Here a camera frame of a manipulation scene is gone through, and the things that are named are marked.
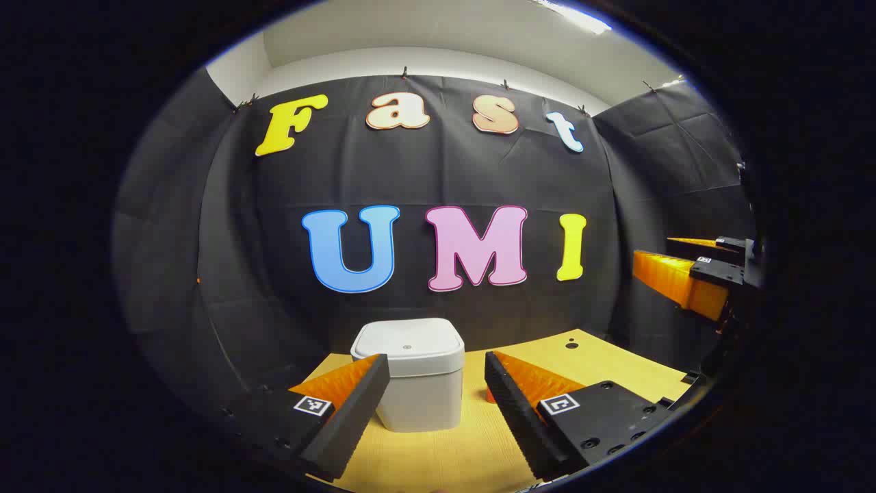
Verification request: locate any white desktop garbage bin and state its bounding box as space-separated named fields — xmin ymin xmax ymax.
xmin=350 ymin=318 xmax=466 ymax=433

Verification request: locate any wooden desktop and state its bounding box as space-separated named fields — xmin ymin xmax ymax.
xmin=301 ymin=329 xmax=692 ymax=493

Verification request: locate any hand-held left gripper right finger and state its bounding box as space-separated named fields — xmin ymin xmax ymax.
xmin=485 ymin=351 xmax=675 ymax=482

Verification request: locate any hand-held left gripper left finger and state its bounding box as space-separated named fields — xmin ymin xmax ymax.
xmin=222 ymin=354 xmax=391 ymax=482

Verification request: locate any ceiling light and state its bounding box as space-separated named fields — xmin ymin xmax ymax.
xmin=534 ymin=0 xmax=612 ymax=35

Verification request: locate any black backdrop cloth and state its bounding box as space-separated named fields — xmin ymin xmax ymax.
xmin=113 ymin=68 xmax=757 ymax=412

